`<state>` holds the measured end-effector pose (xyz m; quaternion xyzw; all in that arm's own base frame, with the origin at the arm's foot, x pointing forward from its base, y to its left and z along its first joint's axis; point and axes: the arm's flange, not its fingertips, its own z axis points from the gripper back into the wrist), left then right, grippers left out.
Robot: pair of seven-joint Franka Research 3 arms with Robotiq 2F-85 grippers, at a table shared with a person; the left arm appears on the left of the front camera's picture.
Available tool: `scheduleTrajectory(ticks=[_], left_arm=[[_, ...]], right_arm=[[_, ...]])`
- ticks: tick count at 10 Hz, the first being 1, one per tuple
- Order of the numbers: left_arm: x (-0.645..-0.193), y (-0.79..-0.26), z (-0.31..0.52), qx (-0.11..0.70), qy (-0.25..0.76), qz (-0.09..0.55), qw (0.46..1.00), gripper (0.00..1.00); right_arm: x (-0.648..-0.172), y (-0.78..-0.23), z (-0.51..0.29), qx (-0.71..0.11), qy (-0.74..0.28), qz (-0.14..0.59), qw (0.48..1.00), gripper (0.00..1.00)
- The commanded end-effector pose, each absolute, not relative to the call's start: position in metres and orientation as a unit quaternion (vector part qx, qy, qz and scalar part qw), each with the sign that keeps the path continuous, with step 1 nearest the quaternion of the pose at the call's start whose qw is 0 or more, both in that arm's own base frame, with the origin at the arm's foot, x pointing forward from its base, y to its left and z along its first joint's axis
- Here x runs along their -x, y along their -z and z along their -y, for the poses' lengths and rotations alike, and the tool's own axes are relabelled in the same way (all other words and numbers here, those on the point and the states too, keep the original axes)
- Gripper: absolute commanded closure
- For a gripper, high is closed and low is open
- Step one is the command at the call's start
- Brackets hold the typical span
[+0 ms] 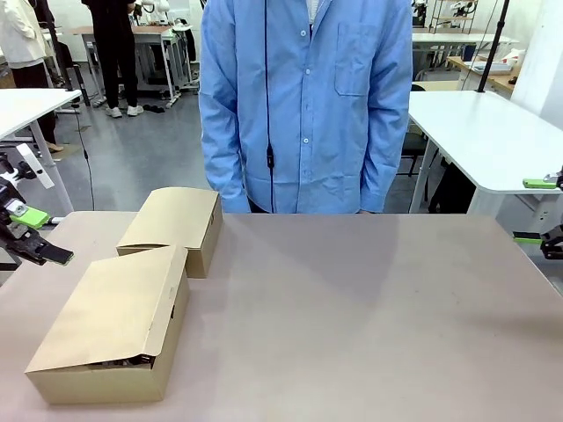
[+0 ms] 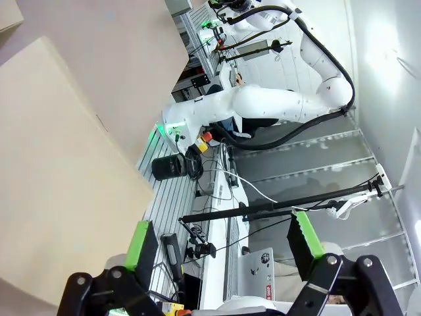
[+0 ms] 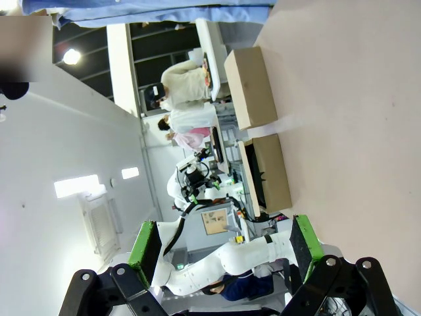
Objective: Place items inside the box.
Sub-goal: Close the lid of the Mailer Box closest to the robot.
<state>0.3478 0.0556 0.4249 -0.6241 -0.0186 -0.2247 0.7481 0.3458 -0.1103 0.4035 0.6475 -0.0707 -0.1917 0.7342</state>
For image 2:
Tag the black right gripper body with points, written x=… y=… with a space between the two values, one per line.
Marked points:
x=238 y=4

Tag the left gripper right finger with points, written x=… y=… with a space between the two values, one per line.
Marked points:
x=312 y=260

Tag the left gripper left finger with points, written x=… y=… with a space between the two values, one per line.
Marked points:
x=138 y=263

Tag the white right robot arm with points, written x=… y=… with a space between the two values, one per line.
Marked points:
x=263 y=102

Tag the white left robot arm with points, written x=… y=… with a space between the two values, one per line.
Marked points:
x=246 y=304

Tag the cardboard box with lid flap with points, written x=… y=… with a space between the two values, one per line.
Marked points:
x=49 y=148

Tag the closed cardboard box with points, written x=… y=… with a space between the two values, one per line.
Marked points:
x=8 y=13

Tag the black tripod with rods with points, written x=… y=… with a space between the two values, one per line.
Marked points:
x=256 y=51

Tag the yellow red emergency stop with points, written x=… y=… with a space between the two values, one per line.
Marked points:
x=202 y=145
x=173 y=308

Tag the silver laptop with stickers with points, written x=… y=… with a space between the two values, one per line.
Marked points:
x=253 y=283

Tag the aluminium slotted mounting base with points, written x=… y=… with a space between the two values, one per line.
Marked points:
x=171 y=204

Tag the black tripod pole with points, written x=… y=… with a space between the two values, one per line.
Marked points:
x=263 y=207

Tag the white equipment desk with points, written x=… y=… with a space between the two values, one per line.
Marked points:
x=213 y=263

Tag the black waste bin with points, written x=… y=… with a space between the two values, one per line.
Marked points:
x=167 y=168

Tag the seated person dark clothes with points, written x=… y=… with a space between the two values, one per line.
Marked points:
x=260 y=123

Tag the black power strip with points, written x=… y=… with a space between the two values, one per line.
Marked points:
x=233 y=168

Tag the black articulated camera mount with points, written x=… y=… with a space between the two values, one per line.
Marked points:
x=204 y=248

